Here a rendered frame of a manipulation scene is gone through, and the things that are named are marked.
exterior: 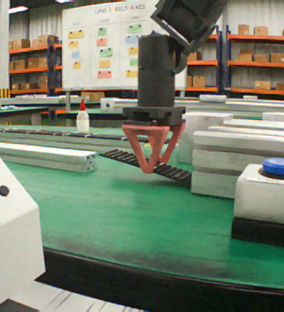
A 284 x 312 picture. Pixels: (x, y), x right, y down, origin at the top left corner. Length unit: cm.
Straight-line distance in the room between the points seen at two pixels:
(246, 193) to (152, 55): 26
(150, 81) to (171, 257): 27
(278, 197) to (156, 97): 25
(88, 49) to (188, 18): 342
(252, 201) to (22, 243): 20
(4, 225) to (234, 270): 18
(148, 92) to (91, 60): 336
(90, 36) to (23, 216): 368
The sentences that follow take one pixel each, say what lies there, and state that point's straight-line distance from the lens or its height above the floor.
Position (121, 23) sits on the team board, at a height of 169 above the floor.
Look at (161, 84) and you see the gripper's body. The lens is 48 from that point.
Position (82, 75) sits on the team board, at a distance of 388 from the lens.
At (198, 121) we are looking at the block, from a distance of 63.
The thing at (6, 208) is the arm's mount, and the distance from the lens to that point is 23.
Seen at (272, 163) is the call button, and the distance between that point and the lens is 32.
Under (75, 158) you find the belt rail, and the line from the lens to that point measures 57.
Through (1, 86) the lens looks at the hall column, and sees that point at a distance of 846.
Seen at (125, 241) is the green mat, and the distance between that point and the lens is 31.
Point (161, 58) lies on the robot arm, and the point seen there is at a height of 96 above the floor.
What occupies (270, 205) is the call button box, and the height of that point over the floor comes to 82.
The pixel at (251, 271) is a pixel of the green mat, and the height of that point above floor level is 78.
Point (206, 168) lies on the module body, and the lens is 45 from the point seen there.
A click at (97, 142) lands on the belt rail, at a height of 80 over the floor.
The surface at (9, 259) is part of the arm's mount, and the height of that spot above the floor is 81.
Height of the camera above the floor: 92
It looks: 12 degrees down
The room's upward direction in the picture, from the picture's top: straight up
